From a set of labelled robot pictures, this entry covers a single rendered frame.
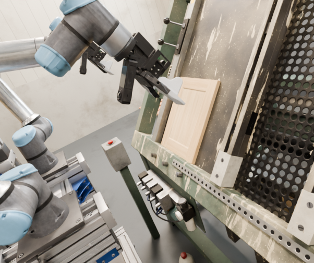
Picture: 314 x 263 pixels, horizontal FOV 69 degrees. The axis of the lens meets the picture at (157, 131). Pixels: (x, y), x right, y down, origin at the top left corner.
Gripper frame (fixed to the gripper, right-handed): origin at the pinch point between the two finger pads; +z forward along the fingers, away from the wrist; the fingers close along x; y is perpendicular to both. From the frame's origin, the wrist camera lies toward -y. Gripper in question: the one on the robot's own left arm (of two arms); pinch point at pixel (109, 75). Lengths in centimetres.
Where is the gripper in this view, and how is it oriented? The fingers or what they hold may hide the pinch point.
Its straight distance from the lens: 129.5
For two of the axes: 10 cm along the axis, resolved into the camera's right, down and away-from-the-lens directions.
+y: 6.0, -8.0, 0.5
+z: 6.7, 5.4, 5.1
